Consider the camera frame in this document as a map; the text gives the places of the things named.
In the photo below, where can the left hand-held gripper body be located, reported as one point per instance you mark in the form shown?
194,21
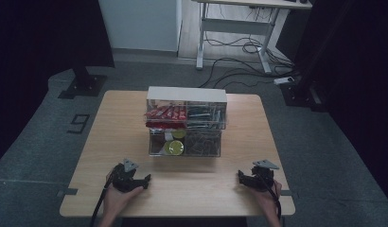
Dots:
124,179

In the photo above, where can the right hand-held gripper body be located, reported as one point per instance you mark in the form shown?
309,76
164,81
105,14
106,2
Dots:
261,179

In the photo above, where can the clear drawer organizer white top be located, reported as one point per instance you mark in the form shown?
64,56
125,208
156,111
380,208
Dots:
186,94

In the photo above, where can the person's right hand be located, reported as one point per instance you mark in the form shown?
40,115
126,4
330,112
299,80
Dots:
264,200

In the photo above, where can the person's left hand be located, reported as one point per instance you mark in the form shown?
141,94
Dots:
118,200

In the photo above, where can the grey tape strip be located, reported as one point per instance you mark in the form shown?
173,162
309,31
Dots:
288,193
67,192

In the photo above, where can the green lid cup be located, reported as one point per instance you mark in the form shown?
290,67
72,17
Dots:
179,134
176,147

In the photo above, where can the pile of dark packets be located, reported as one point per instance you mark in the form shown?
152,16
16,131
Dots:
203,143

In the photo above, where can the stack of red packets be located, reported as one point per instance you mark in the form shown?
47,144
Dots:
167,114

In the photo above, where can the stack of silver stick packets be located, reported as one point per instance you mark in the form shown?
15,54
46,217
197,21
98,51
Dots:
205,116

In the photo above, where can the black metal stand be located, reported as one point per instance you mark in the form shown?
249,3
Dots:
304,91

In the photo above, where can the white power strip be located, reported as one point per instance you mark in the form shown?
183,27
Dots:
284,80

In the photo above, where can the black stand base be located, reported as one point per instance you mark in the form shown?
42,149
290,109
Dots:
84,85

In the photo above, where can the white cabinet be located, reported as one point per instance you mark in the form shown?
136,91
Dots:
140,25

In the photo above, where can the black curtain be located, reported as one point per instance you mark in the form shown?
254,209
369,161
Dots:
40,47

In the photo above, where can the white metal desk frame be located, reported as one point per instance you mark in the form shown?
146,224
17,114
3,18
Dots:
236,26

